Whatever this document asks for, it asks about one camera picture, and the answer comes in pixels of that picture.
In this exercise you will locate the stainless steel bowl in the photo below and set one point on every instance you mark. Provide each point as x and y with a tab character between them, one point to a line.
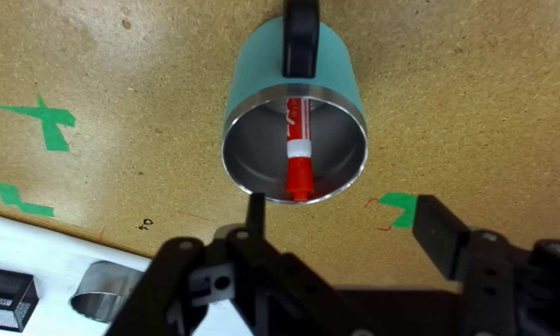
103	290

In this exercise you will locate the black mesh box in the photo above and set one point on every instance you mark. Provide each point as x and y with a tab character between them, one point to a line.
0	299

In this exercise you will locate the L-shaped green tape mark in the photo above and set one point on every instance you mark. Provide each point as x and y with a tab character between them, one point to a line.
12	197

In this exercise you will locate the cross-shaped green tape mark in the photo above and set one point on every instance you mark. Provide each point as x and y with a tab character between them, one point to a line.
53	124

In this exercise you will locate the small curved green tape mark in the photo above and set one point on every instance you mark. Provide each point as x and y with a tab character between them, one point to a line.
404	202

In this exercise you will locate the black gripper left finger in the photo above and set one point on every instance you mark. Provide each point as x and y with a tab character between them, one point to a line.
256	217

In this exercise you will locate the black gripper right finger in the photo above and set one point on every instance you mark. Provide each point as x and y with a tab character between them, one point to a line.
439	239

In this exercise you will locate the red marker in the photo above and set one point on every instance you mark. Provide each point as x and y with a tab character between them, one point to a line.
299	174

